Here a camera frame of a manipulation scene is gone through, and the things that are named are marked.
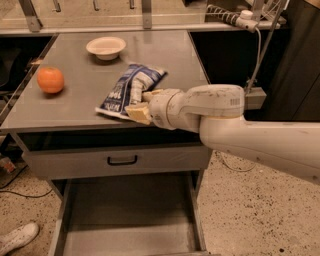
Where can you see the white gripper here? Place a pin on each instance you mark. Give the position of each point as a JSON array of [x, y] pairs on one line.
[[159, 106]]

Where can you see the blue chip bag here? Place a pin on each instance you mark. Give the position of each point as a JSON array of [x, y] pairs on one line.
[[128, 89]]

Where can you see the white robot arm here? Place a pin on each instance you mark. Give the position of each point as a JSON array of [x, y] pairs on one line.
[[216, 114]]

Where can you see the grey drawer cabinet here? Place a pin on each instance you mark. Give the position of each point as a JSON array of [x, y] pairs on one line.
[[68, 121]]

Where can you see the grey top drawer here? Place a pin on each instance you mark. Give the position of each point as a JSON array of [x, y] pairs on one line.
[[92, 162]]

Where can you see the open grey middle drawer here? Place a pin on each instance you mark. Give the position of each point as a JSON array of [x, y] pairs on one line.
[[135, 215]]

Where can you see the white paper bowl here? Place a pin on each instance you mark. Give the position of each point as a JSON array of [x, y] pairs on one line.
[[106, 48]]

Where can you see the orange fruit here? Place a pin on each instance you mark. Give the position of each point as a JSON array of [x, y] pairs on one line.
[[50, 80]]

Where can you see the white power strip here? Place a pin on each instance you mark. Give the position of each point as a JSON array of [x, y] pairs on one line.
[[241, 20]]

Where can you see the grey back shelf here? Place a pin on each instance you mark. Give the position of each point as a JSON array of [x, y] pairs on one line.
[[65, 16]]

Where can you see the white shoe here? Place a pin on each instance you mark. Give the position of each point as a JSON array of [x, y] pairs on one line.
[[18, 238]]

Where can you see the black drawer handle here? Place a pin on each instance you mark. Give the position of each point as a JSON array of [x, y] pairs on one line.
[[122, 161]]

